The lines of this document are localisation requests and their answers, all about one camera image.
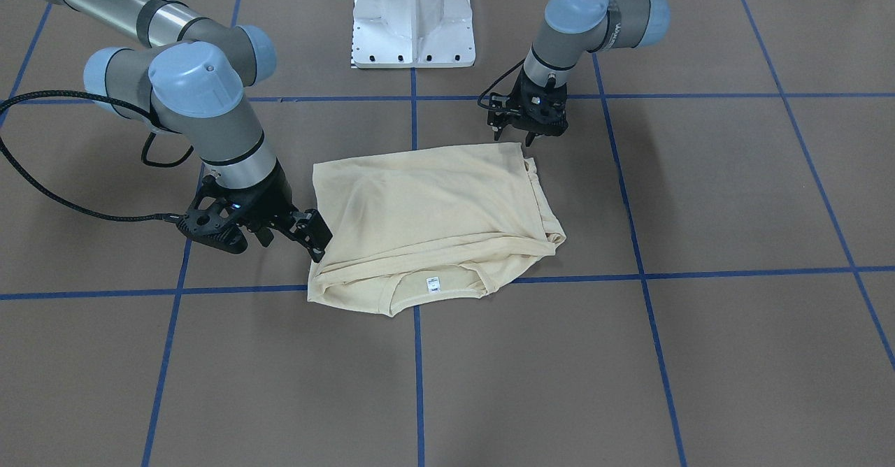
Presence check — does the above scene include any beige long-sleeve printed shirt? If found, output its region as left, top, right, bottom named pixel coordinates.
left=307, top=143, right=566, bottom=317

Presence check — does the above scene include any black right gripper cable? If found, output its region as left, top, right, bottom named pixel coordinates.
left=0, top=89, right=196, bottom=224

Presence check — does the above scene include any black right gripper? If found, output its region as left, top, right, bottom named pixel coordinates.
left=223, top=161, right=333, bottom=263

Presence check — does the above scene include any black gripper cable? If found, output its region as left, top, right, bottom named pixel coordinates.
left=478, top=59, right=527, bottom=110
left=0, top=89, right=196, bottom=224

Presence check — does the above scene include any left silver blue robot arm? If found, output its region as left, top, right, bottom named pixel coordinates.
left=488, top=0, right=671, bottom=146

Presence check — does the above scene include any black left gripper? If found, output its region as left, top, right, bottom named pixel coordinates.
left=513, top=72, right=568, bottom=148

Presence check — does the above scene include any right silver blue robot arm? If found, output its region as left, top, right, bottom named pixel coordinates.
left=2, top=0, right=331, bottom=262

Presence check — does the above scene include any white camera pole with base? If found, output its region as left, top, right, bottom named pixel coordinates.
left=351, top=0, right=477, bottom=69

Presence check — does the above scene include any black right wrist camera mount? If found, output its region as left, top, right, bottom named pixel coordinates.
left=175, top=175, right=248, bottom=254

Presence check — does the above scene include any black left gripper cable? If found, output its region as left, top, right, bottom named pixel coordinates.
left=478, top=59, right=527, bottom=110

